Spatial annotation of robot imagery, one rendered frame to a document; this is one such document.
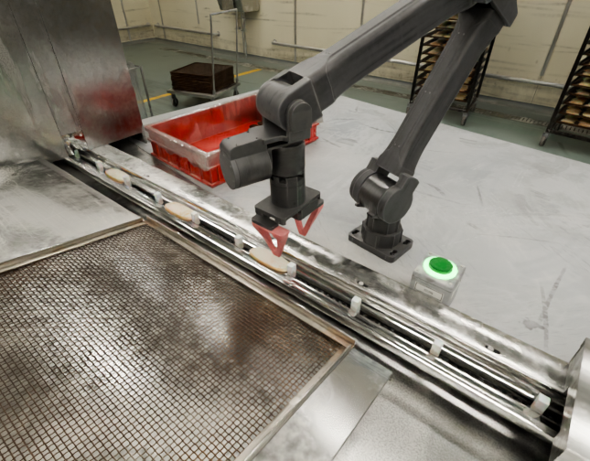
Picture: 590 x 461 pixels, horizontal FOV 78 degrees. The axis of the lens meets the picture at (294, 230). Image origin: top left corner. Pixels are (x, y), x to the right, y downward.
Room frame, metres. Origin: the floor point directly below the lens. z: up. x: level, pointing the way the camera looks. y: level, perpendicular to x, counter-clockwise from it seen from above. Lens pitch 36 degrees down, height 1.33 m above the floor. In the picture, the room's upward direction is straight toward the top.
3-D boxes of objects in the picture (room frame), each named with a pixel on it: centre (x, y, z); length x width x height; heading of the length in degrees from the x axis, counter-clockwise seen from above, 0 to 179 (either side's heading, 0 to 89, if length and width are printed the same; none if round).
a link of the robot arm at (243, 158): (0.50, 0.05, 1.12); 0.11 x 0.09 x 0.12; 121
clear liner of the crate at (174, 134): (1.15, 0.19, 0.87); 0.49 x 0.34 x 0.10; 138
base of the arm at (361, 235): (0.64, -0.19, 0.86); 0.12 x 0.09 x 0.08; 44
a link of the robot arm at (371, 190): (0.63, -0.17, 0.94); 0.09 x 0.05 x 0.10; 121
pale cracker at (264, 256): (0.55, 0.05, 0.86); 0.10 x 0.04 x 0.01; 52
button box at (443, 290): (0.47, -0.25, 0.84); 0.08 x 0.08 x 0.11; 52
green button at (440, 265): (0.47, -0.25, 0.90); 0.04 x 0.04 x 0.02
